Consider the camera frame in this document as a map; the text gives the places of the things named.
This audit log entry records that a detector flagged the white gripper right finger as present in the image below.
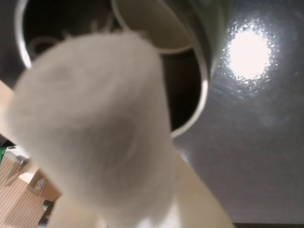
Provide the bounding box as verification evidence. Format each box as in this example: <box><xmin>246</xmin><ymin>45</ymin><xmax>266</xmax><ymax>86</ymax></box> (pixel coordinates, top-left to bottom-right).
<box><xmin>169</xmin><ymin>151</ymin><xmax>236</xmax><ymax>228</ymax></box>

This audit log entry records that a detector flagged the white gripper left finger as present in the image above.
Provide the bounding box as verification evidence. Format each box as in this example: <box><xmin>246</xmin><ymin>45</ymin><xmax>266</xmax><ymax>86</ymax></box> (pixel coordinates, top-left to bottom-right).
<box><xmin>47</xmin><ymin>190</ymin><xmax>108</xmax><ymax>228</ymax></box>

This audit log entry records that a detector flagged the white gauze roll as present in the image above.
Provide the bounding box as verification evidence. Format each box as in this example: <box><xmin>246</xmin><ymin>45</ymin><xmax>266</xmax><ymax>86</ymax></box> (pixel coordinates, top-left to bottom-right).
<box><xmin>6</xmin><ymin>29</ymin><xmax>181</xmax><ymax>228</ymax></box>

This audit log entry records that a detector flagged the sage green steel-rimmed cup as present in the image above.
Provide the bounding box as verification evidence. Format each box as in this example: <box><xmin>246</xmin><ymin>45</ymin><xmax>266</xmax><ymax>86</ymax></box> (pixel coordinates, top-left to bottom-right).
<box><xmin>13</xmin><ymin>0</ymin><xmax>233</xmax><ymax>140</ymax></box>

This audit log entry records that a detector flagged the cardboard box with white label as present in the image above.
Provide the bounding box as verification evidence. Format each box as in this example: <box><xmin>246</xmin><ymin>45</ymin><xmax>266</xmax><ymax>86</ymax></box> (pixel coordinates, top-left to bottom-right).
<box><xmin>26</xmin><ymin>170</ymin><xmax>63</xmax><ymax>203</ymax></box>

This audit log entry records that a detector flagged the green object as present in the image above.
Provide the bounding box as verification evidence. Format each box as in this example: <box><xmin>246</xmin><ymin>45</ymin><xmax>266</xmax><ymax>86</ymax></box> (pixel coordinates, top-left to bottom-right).
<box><xmin>0</xmin><ymin>145</ymin><xmax>10</xmax><ymax>167</ymax></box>

